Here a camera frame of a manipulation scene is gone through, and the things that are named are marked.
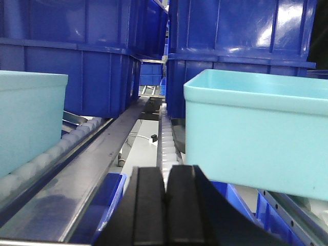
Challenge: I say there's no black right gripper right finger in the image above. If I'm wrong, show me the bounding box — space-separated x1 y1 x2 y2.
166 165 286 245

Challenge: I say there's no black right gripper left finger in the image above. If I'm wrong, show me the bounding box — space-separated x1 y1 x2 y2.
93 167 166 245

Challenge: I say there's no light blue bin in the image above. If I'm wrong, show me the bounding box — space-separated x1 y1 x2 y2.
184 69 327 200
1 70 68 176

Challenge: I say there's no blue bin lower left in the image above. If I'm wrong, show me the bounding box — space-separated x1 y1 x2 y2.
69 173 127 244

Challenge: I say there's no white roller track centre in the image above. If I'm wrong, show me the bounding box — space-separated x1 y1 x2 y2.
157 103 183 182

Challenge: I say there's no white roller track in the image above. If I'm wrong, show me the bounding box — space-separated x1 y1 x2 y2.
1 117 106 208
157 103 183 182

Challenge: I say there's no blue bin lower right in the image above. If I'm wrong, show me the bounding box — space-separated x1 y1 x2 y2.
212 181 304 245

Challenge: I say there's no white roller track left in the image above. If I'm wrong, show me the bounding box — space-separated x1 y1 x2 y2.
1 117 106 208

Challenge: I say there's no dark blue crate upper left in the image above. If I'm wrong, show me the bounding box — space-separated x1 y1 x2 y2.
1 1 168 118

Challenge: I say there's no dark blue crate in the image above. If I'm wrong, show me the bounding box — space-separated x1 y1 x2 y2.
1 1 168 118
166 1 317 118

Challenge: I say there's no dark blue crate upper right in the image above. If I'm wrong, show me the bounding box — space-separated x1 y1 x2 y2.
166 1 317 118

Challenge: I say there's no grey metal divider rail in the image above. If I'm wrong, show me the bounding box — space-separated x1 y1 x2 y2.
1 96 150 245

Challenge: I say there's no perforated metal rail right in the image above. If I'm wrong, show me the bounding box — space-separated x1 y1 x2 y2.
258 190 327 245

